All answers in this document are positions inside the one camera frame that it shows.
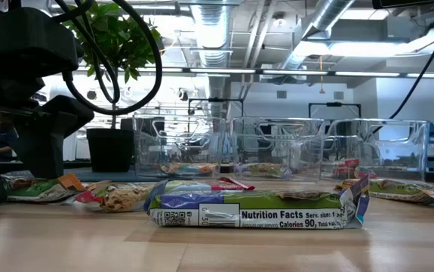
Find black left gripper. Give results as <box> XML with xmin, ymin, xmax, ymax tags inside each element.
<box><xmin>0</xmin><ymin>75</ymin><xmax>95</xmax><ymax>207</ymax></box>

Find orange green granola bar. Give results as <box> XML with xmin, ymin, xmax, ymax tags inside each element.
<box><xmin>334</xmin><ymin>178</ymin><xmax>434</xmax><ymax>208</ymax></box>
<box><xmin>2</xmin><ymin>172</ymin><xmax>86</xmax><ymax>204</ymax></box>
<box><xmin>155</xmin><ymin>162</ymin><xmax>202</xmax><ymax>175</ymax></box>
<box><xmin>174</xmin><ymin>162</ymin><xmax>218</xmax><ymax>177</ymax></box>

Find person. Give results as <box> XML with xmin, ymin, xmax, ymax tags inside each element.
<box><xmin>0</xmin><ymin>120</ymin><xmax>18</xmax><ymax>162</ymax></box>

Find white round column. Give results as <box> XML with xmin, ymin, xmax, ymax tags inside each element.
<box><xmin>63</xmin><ymin>124</ymin><xmax>89</xmax><ymax>162</ymax></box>

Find round dark blue mat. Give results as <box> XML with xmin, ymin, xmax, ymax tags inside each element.
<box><xmin>63</xmin><ymin>167</ymin><xmax>157</xmax><ymax>183</ymax></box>

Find green plant in black pot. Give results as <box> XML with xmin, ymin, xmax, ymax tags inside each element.
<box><xmin>63</xmin><ymin>0</ymin><xmax>163</xmax><ymax>174</ymax></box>

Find black background monitor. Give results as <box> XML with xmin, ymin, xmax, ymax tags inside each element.
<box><xmin>120</xmin><ymin>117</ymin><xmax>166</xmax><ymax>138</ymax></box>

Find clear plastic bin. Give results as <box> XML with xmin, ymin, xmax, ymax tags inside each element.
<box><xmin>132</xmin><ymin>114</ymin><xmax>228</xmax><ymax>178</ymax></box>
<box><xmin>230</xmin><ymin>116</ymin><xmax>325</xmax><ymax>181</ymax></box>
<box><xmin>324</xmin><ymin>118</ymin><xmax>430</xmax><ymax>184</ymax></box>

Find long ceiling light strip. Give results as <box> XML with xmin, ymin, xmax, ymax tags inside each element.
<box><xmin>76</xmin><ymin>64</ymin><xmax>434</xmax><ymax>79</ymax></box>

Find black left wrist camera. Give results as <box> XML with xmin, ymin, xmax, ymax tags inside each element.
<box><xmin>0</xmin><ymin>7</ymin><xmax>85</xmax><ymax>80</ymax></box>

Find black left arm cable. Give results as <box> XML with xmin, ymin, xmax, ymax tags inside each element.
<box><xmin>52</xmin><ymin>0</ymin><xmax>122</xmax><ymax>105</ymax></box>

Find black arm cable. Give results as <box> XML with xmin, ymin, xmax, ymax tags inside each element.
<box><xmin>52</xmin><ymin>0</ymin><xmax>122</xmax><ymax>105</ymax></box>
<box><xmin>371</xmin><ymin>0</ymin><xmax>434</xmax><ymax>135</ymax></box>

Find yellow hanging cord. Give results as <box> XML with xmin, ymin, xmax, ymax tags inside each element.
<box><xmin>318</xmin><ymin>55</ymin><xmax>326</xmax><ymax>94</ymax></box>

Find black frame stand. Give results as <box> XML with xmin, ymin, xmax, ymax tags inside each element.
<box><xmin>307</xmin><ymin>100</ymin><xmax>362</xmax><ymax>120</ymax></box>

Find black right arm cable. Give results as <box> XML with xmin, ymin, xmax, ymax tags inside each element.
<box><xmin>371</xmin><ymin>0</ymin><xmax>434</xmax><ymax>135</ymax></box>

